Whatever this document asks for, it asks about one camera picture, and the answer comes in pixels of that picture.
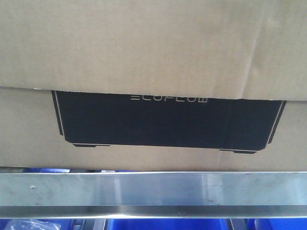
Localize brown EcoFlow cardboard box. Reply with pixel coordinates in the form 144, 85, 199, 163
0, 0, 307, 172

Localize stainless steel shelf rack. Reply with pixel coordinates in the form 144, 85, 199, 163
0, 172, 307, 219

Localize blue plastic bin far right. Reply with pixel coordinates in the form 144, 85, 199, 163
245, 218, 307, 230

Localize clear plastic bag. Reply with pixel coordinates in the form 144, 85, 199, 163
4, 219, 61, 230

